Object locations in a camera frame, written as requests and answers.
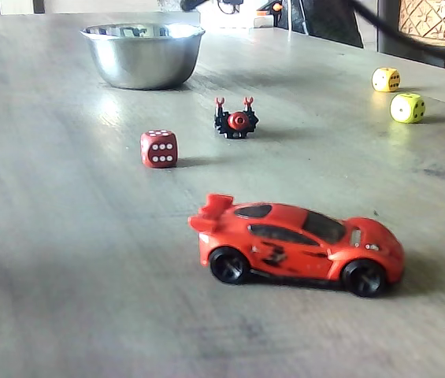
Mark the stainless steel bowl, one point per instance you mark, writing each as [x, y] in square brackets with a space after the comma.
[143, 59]

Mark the red die white pips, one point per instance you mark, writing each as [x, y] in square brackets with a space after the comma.
[160, 151]

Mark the red toy sports car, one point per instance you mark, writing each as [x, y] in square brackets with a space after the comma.
[297, 252]

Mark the orange black tool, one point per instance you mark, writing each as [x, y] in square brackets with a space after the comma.
[271, 12]

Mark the dark chair back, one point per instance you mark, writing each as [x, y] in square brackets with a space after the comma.
[324, 23]

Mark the orange-yellow die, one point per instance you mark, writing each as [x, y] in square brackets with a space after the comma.
[383, 80]

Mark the pale lime-yellow die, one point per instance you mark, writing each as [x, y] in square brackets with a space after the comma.
[404, 109]

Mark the woven wicker basket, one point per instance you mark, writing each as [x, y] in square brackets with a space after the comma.
[438, 21]

